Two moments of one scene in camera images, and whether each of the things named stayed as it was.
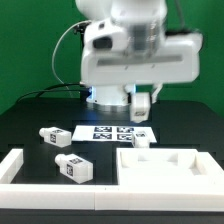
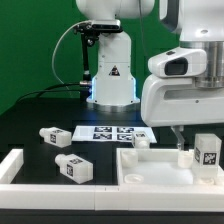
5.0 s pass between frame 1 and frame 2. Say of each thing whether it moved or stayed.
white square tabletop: stayed
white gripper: moved
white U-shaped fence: stayed
